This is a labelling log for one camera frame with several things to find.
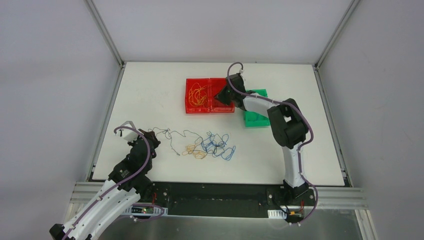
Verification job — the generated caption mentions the green plastic bin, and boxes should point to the green plastic bin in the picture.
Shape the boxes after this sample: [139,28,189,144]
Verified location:
[243,88,271,129]

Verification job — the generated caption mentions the coloured wire bundle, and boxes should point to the coloured wire bundle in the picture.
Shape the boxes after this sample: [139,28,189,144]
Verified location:
[147,127,237,162]

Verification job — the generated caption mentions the yellow wires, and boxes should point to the yellow wires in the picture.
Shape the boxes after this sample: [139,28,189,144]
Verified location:
[188,82,209,108]

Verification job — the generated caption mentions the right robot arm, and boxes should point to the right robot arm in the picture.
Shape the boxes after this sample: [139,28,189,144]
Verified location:
[214,73,309,205]

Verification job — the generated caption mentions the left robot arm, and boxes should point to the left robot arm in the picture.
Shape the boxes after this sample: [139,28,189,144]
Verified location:
[49,126,161,240]

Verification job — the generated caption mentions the red plastic bin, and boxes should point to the red plastic bin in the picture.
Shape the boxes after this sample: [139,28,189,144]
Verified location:
[184,78,235,114]

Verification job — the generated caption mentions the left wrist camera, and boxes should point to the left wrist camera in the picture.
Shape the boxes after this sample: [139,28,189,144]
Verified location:
[113,121,139,142]

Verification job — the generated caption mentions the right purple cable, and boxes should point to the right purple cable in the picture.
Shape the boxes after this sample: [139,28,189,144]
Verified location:
[226,61,320,226]

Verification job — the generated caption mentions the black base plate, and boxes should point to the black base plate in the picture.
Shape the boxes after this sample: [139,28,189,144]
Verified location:
[139,182,316,219]

